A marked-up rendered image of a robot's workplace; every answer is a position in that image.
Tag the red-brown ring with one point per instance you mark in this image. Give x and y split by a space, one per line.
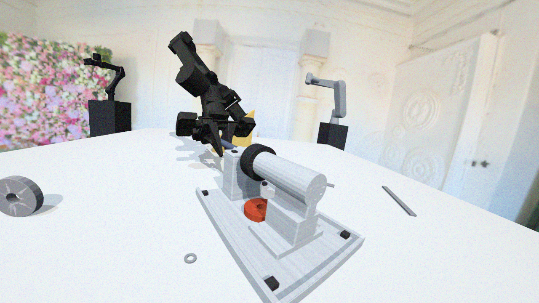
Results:
255 209

